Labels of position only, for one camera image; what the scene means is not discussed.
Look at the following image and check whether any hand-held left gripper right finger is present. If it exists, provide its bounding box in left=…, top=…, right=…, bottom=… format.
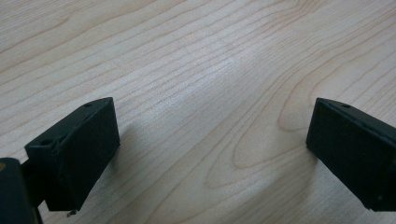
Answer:
left=305, top=97, right=396, bottom=213

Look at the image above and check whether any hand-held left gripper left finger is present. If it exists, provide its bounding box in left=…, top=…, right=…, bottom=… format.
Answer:
left=24, top=96, right=121, bottom=213

